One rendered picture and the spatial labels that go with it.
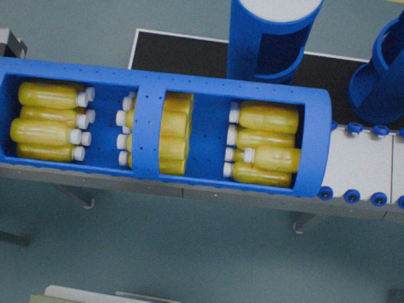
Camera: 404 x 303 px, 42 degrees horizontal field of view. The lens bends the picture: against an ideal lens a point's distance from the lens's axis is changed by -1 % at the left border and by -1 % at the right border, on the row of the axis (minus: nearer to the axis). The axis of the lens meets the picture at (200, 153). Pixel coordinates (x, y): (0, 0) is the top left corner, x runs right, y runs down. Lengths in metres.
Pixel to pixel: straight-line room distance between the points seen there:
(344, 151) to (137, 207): 1.18
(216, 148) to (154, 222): 1.00
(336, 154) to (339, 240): 0.96
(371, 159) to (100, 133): 0.80
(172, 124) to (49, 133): 0.33
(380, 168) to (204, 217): 1.07
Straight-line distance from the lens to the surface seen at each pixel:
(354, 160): 1.60
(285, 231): 2.46
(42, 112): 1.49
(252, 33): 1.70
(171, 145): 1.35
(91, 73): 1.36
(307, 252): 2.46
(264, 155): 1.35
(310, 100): 1.31
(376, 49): 2.11
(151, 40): 2.57
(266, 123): 1.38
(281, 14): 1.61
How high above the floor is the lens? 2.42
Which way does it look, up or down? 75 degrees down
